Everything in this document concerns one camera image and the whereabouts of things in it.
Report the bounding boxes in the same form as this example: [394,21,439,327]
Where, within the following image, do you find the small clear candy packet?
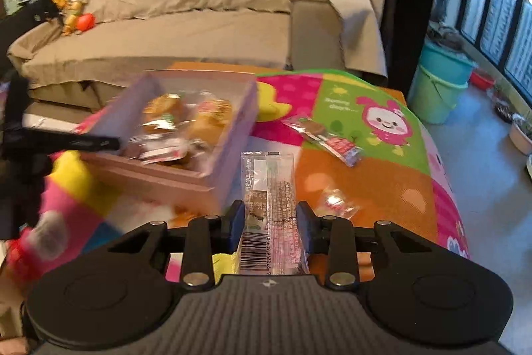
[318,188,360,219]

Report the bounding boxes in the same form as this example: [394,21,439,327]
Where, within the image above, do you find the large packaged bread loaf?
[185,97,234,148]

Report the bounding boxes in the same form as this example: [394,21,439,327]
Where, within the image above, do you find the small dark flower pot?
[492,86,516,123]

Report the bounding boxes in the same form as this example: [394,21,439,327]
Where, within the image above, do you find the yellow plush toy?
[49,0,84,36]

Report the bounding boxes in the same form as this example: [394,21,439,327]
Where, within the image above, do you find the white oval flower pot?
[509,113,532,156]

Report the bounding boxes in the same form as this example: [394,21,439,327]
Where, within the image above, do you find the teal plastic basin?
[419,39,477,86]

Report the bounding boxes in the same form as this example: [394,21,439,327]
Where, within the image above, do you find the red label snack packet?
[282,116,360,168]

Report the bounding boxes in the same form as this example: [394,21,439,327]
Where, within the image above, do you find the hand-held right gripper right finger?
[295,200,429,290]

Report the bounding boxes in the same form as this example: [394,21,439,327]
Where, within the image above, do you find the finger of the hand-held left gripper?
[12,128,121,153]

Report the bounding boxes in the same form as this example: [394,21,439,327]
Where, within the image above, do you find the beige sofa cover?
[8,0,390,124]

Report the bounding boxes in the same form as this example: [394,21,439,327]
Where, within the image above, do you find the grey sofa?
[8,0,390,124]

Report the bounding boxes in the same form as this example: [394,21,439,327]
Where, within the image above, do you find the red plastic basin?
[469,70,496,90]

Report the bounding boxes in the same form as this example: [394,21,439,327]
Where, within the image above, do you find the dark curtain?
[380,0,442,94]

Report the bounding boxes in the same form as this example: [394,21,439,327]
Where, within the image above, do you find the clear long snack packet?
[238,151,311,277]

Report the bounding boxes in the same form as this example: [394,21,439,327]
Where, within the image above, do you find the small packaged round bun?
[141,91,186,132]

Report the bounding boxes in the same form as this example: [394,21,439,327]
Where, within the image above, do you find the green plastic bucket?
[409,63,470,125]

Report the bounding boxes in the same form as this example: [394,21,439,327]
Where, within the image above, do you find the colourful cartoon play mat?
[0,61,473,290]

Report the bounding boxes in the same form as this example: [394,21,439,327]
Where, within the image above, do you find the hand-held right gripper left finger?
[109,199,246,290]

